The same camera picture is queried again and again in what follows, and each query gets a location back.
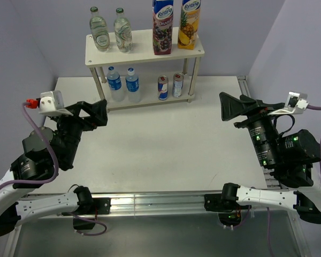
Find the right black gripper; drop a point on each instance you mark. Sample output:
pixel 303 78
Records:
pixel 230 105

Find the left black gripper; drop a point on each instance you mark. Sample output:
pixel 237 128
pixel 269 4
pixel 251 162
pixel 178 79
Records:
pixel 98 111

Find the plastic water bottle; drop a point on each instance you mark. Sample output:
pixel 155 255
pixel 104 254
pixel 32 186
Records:
pixel 115 85
pixel 132 84

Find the silver energy can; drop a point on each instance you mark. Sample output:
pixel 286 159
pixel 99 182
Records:
pixel 178 82

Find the blue red energy can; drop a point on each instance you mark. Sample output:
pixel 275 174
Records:
pixel 162 86

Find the pineapple juice carton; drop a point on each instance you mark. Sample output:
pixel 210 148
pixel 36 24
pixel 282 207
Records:
pixel 189 22

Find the purple juice carton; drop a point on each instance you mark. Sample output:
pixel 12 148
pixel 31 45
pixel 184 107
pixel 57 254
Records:
pixel 162 17

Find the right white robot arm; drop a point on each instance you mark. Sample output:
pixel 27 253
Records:
pixel 289 158

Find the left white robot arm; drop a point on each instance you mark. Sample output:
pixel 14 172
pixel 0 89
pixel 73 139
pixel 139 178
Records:
pixel 46 152

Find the white two-tier shelf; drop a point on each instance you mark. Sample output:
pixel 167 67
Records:
pixel 143 53

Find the left glass water bottle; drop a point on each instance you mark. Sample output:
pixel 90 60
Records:
pixel 99 30

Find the glass water bottle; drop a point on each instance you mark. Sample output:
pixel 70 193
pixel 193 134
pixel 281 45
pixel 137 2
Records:
pixel 99 30
pixel 123 31

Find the right glass water bottle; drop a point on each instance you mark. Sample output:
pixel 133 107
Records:
pixel 123 31

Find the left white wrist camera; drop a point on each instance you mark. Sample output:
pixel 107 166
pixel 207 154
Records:
pixel 49 104

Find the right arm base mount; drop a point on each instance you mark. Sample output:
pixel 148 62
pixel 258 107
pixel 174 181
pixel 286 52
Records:
pixel 216 202

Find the aluminium frame rail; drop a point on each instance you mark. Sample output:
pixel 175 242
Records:
pixel 156 163

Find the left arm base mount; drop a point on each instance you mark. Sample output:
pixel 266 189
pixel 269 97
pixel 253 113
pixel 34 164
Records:
pixel 85 223

